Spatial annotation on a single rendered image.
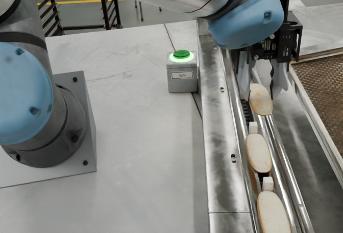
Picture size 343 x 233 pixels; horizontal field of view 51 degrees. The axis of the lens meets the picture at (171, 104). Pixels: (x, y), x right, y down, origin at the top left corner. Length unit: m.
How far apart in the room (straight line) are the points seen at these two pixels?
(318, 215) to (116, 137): 0.39
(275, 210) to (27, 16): 0.43
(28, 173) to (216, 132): 0.34
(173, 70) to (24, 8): 0.40
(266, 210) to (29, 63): 0.36
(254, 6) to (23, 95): 0.28
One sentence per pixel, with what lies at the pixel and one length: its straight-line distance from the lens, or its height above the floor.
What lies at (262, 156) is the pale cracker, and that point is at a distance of 0.61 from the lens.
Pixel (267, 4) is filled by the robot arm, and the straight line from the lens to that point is 0.36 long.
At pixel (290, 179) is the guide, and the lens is 0.57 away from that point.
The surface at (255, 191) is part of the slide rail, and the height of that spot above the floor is 0.85.
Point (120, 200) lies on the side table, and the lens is 0.60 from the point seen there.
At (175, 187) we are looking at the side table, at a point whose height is 0.82.
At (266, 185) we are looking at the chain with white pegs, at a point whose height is 0.86.
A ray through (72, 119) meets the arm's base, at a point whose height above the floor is 0.92.
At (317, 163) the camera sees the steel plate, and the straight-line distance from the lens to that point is 0.67.
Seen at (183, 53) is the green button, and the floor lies 0.91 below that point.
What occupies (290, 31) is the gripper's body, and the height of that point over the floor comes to 1.07.
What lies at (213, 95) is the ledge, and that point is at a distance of 0.75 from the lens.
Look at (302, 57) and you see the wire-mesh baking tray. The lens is 0.84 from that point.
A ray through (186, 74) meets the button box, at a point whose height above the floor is 0.87.
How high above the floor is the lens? 1.25
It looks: 32 degrees down
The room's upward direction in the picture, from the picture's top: 5 degrees counter-clockwise
